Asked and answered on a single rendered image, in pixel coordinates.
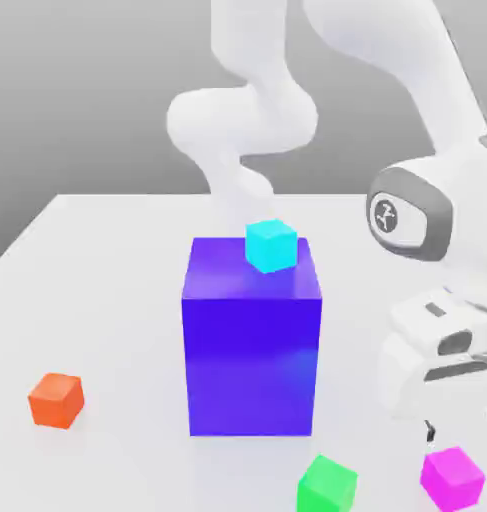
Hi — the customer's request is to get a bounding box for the large blue box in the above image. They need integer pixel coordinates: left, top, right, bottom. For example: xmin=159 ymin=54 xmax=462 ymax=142
xmin=181 ymin=236 xmax=323 ymax=438

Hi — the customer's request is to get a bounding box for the small magenta cube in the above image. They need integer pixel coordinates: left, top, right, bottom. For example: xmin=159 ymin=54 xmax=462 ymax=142
xmin=419 ymin=445 xmax=487 ymax=512

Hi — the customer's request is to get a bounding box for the small cyan cube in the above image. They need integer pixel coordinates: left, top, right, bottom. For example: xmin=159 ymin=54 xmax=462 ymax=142
xmin=244 ymin=218 xmax=299 ymax=275

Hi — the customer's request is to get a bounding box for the small green cube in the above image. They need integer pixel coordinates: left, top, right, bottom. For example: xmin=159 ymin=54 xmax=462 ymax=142
xmin=296 ymin=453 xmax=359 ymax=512

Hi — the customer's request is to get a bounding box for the small orange cube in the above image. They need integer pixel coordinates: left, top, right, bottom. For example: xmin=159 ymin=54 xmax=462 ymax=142
xmin=27 ymin=372 xmax=85 ymax=430

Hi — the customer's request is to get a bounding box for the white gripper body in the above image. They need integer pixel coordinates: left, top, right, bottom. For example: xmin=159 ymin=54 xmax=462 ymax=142
xmin=376 ymin=331 xmax=487 ymax=425

